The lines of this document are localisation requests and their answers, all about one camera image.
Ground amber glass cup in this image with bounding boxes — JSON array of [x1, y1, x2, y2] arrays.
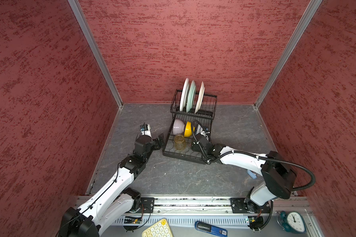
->
[[174, 134, 187, 151]]

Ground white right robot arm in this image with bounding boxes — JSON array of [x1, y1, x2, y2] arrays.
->
[[191, 134, 296, 213]]

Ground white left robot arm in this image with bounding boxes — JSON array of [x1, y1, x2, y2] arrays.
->
[[56, 131, 164, 237]]

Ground black metal dish rack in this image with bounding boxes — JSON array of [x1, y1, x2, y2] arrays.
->
[[162, 90, 218, 164]]

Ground yellow bowl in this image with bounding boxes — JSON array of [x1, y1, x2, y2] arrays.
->
[[184, 121, 193, 138]]

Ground lilac ceramic bowl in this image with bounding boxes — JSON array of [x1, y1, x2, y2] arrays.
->
[[173, 119, 186, 136]]

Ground mint green plate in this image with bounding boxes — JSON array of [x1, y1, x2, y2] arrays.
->
[[186, 81, 196, 113]]

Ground cream plate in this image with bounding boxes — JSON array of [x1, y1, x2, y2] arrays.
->
[[194, 82, 205, 114]]

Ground white plate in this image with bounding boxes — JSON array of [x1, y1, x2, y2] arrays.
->
[[180, 78, 189, 112]]

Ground blue black marker tool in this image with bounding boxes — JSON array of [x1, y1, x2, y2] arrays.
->
[[194, 221, 228, 237]]

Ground yellow keypad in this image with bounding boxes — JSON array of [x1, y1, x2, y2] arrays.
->
[[141, 218, 173, 237]]

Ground teal analog clock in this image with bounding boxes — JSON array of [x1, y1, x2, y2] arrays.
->
[[277, 211, 307, 234]]

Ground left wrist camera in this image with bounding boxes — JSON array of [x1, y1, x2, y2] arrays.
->
[[140, 123, 152, 138]]

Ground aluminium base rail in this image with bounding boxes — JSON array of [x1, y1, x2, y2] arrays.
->
[[141, 195, 314, 216]]

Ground aluminium left corner post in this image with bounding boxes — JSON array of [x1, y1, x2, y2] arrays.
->
[[68, 0, 124, 110]]

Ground aluminium corner post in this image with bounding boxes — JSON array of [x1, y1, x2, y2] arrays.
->
[[254, 0, 322, 110], [68, 0, 124, 110]]

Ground aluminium right corner post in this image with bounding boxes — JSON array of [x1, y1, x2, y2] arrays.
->
[[254, 0, 322, 110]]

